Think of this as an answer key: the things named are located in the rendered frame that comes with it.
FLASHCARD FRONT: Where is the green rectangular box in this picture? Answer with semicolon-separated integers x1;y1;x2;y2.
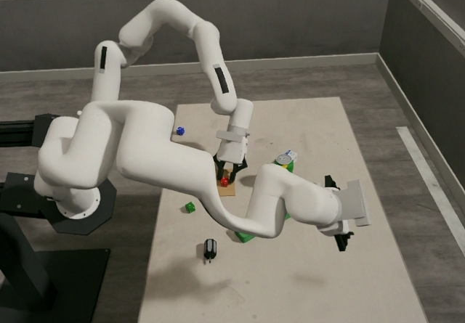
235;212;290;243

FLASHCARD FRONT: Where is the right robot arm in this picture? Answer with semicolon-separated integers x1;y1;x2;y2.
34;100;371;239

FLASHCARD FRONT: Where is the red die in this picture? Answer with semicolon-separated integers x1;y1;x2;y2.
220;177;229;187

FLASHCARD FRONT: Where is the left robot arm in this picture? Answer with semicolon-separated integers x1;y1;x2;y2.
91;0;254;143

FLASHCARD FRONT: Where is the green soda can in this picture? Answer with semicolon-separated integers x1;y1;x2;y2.
275;154;294;173

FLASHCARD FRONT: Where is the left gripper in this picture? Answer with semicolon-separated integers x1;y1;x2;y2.
213;136;248;183

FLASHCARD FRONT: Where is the tan flat mat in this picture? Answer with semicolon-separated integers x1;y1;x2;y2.
215;168;235;197

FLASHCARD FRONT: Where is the green die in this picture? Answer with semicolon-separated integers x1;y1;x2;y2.
185;202;195;213

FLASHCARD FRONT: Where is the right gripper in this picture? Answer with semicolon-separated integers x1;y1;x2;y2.
316;175;355;252

